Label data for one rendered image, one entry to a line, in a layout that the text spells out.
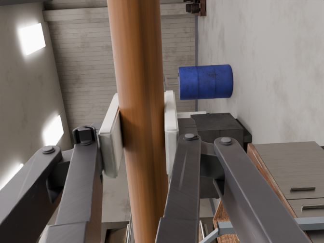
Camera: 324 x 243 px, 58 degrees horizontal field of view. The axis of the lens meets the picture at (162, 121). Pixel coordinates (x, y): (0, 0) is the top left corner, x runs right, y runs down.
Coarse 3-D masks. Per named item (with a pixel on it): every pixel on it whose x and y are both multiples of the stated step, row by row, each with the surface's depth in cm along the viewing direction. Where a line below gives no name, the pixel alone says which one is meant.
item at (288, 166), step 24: (264, 144) 208; (288, 144) 206; (312, 144) 205; (264, 168) 180; (288, 168) 180; (312, 168) 179; (288, 192) 160; (312, 192) 159; (312, 216) 143; (312, 240) 130
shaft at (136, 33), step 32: (128, 0) 15; (128, 32) 16; (160, 32) 17; (128, 64) 17; (160, 64) 18; (128, 96) 18; (160, 96) 18; (128, 128) 19; (160, 128) 19; (128, 160) 20; (160, 160) 20; (160, 192) 21
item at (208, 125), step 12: (204, 120) 431; (216, 120) 428; (228, 120) 425; (204, 132) 387; (216, 132) 386; (228, 132) 387; (240, 132) 387; (240, 144) 392; (204, 180) 408; (204, 192) 413; (216, 192) 413
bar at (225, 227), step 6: (222, 222) 134; (228, 222) 134; (300, 222) 132; (306, 222) 132; (312, 222) 132; (318, 222) 132; (216, 228) 135; (222, 228) 131; (228, 228) 132; (306, 228) 132; (312, 228) 132; (318, 228) 132; (210, 234) 136; (216, 234) 134; (222, 234) 135; (204, 240) 137; (210, 240) 136
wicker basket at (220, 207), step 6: (222, 204) 206; (216, 210) 208; (222, 210) 208; (216, 216) 211; (222, 216) 211; (228, 216) 211; (228, 234) 197; (234, 234) 196; (222, 240) 195; (228, 240) 193; (234, 240) 192
